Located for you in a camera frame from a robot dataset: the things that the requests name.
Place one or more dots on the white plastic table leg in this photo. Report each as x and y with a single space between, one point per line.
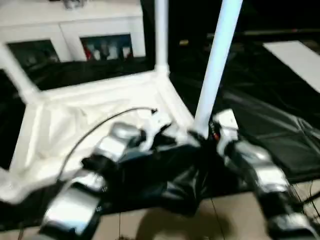
161 35
217 60
17 70

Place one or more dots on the white plastic table top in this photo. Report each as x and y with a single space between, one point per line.
60 120

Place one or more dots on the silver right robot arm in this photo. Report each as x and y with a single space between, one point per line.
260 165

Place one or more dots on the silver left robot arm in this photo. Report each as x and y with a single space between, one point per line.
100 160

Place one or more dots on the black work mat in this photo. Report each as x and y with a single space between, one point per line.
270 125

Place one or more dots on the white flat board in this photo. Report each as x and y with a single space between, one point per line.
297 62

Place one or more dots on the small red bottle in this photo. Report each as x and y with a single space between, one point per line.
88 52

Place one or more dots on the dark cabinet with yellow label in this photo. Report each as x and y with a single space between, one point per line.
240 20

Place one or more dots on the black horizontal bar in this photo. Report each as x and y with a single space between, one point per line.
280 33

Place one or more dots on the small grey metal object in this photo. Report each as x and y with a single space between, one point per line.
75 3

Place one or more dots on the white cabinet with glass doors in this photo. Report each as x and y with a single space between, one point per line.
50 20

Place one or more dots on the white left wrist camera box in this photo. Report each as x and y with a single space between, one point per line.
157 125

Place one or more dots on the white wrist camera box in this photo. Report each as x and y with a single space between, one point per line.
157 125
225 125

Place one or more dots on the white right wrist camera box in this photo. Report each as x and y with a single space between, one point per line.
225 125

